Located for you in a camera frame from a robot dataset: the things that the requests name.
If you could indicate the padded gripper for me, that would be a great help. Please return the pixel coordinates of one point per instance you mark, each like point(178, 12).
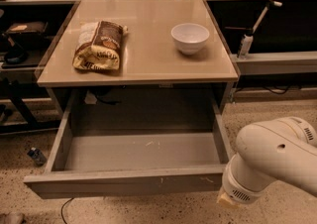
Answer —
point(238, 190)

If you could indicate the grey top drawer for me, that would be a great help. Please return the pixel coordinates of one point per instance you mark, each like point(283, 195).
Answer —
point(139, 141)

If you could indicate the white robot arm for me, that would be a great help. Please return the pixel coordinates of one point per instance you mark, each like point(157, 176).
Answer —
point(282, 149)

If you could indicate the grey drawer cabinet counter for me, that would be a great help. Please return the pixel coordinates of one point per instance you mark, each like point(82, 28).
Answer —
point(148, 54)

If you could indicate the white bottle with nozzle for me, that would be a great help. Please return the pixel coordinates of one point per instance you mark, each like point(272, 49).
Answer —
point(248, 37)

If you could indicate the white ceramic bowl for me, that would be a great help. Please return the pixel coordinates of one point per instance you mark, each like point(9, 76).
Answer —
point(189, 38)

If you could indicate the brown yellow chip bag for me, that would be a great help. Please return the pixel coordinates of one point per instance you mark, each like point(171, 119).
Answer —
point(99, 46)

